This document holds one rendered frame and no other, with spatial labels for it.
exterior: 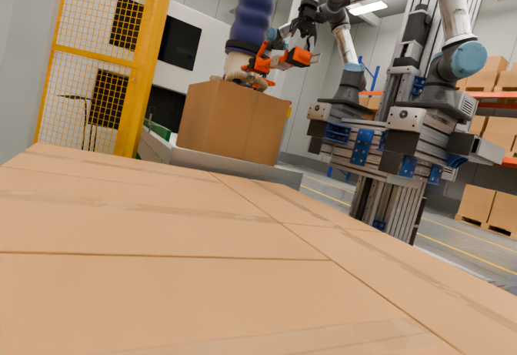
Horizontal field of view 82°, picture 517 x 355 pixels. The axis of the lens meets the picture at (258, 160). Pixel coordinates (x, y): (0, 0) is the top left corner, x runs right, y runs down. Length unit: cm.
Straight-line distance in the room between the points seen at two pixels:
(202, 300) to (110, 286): 10
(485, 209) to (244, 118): 729
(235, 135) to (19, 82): 114
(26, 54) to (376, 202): 193
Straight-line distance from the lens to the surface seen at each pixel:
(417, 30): 178
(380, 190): 164
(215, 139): 143
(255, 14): 178
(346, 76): 177
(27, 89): 198
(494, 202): 825
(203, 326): 34
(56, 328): 33
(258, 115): 151
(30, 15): 201
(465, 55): 136
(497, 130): 849
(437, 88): 147
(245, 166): 143
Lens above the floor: 74
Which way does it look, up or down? 4 degrees down
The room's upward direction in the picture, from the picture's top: 14 degrees clockwise
